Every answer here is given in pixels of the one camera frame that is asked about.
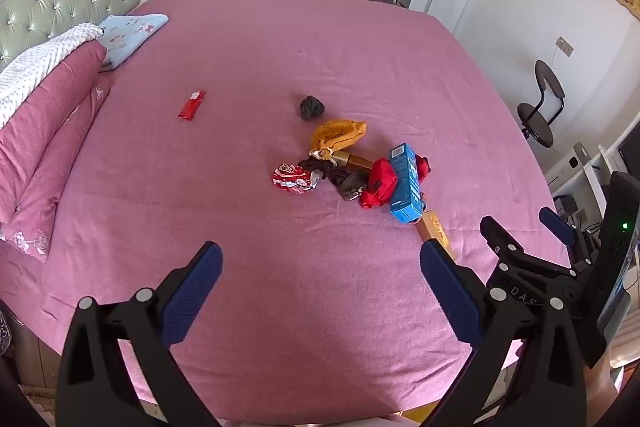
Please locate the blue carton box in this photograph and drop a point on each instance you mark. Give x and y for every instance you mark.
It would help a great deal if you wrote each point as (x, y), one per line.
(405, 187)

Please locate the red cloth pouch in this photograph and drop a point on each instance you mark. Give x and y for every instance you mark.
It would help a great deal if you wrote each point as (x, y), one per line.
(380, 182)

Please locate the dark grey balled sock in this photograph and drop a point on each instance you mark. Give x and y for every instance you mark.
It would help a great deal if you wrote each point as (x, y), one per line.
(312, 107)

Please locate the brown orange box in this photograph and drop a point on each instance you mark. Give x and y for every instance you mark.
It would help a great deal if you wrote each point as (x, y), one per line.
(435, 229)

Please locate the white desk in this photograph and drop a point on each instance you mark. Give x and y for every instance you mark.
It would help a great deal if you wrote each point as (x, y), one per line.
(595, 172)

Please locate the pink pillow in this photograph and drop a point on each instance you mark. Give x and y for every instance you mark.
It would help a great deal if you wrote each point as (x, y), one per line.
(50, 207)
(45, 107)

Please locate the person's right forearm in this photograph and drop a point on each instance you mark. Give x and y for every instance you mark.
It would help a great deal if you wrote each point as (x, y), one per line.
(602, 382)

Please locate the black office chair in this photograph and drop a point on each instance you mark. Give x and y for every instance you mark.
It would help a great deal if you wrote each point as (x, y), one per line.
(537, 117)

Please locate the white dotted blanket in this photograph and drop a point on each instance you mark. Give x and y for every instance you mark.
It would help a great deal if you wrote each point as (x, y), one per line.
(30, 62)

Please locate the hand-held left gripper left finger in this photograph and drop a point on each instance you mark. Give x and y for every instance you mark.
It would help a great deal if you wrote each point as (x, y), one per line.
(192, 292)

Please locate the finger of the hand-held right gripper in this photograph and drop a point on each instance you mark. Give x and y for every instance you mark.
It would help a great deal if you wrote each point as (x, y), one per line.
(502, 244)
(557, 222)

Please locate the orange knitted sock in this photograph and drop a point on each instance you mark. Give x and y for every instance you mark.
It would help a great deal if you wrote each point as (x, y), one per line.
(340, 132)

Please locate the wall light switch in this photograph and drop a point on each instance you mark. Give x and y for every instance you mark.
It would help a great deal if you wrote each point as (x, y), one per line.
(564, 46)

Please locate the pink bed sheet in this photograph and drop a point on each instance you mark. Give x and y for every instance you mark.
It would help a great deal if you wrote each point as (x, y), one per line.
(300, 57)

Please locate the red white wrapper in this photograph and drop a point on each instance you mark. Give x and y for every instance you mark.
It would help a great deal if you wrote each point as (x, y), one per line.
(290, 178)

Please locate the gold bottle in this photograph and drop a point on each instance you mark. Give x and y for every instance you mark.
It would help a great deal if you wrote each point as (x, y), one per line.
(355, 161)

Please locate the white computer case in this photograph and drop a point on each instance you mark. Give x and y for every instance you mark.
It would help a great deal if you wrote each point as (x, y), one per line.
(567, 167)

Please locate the red snack wrapper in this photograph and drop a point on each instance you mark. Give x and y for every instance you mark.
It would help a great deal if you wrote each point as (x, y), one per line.
(192, 105)

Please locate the dark brown cloth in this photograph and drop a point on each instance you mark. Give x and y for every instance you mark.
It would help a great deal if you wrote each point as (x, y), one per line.
(347, 187)

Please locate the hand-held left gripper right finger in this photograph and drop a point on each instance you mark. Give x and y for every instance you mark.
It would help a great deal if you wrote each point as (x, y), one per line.
(450, 292)

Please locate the light blue patterned pillow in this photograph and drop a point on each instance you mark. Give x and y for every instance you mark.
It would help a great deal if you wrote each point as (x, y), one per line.
(130, 34)

